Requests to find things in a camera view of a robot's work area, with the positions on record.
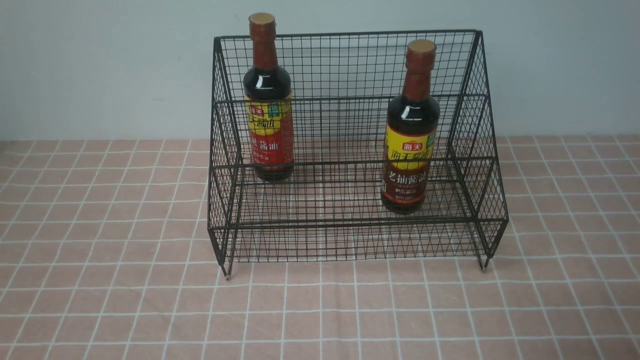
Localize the red label soy sauce bottle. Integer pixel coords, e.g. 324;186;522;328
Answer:
242;13;294;182

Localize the brown label soy sauce bottle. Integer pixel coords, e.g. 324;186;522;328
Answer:
380;39;441;215

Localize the pink checkered tablecloth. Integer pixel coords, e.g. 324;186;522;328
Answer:
1;135;639;360

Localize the black wire mesh shelf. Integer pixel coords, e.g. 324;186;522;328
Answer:
206;29;509;277

